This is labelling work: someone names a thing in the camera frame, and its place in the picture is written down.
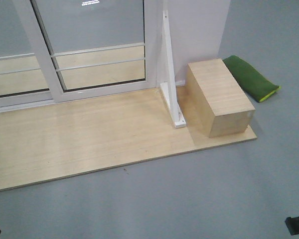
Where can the white wall panel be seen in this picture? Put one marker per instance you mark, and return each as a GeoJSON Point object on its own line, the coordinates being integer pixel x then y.
{"type": "Point", "coordinates": [196, 29]}

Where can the fixed white framed glass panel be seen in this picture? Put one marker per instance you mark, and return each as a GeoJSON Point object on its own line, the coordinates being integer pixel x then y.
{"type": "Point", "coordinates": [22, 81]}

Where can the white framed sliding glass door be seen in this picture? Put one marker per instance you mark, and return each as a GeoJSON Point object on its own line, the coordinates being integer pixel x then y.
{"type": "Point", "coordinates": [91, 48]}

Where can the light wooden box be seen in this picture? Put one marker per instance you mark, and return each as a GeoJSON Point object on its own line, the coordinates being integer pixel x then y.
{"type": "Point", "coordinates": [222, 105]}

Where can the white triangular support bracket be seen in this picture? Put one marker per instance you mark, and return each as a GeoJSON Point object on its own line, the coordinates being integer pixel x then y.
{"type": "Point", "coordinates": [167, 77]}

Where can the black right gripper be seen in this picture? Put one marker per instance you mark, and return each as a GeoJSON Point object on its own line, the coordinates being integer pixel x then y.
{"type": "Point", "coordinates": [292, 225]}

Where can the light wooden base board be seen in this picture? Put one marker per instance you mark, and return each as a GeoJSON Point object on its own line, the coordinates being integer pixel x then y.
{"type": "Point", "coordinates": [67, 139]}

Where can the green sandbag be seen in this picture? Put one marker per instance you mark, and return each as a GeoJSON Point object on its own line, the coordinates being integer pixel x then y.
{"type": "Point", "coordinates": [249, 79]}

